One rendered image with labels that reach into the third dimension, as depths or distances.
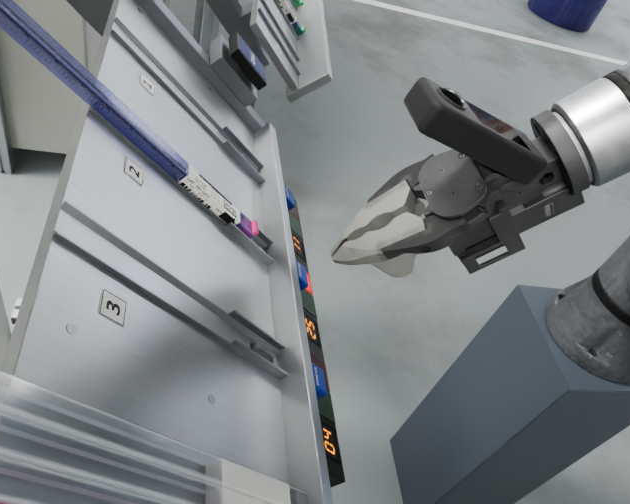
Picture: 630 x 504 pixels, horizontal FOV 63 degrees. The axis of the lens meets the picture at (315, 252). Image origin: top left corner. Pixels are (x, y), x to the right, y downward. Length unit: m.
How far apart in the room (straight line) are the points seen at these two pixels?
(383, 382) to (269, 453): 0.99
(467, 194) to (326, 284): 1.06
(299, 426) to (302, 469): 0.03
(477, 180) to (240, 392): 0.24
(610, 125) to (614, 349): 0.41
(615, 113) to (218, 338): 0.32
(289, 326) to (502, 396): 0.53
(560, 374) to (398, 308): 0.78
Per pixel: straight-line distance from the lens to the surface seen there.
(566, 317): 0.80
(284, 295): 0.42
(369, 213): 0.46
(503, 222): 0.44
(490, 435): 0.91
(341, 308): 1.41
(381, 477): 1.21
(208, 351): 0.33
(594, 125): 0.44
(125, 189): 0.34
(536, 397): 0.82
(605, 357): 0.80
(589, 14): 4.70
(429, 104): 0.37
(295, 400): 0.37
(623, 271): 0.75
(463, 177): 0.44
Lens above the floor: 1.05
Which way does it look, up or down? 43 degrees down
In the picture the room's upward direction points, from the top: 21 degrees clockwise
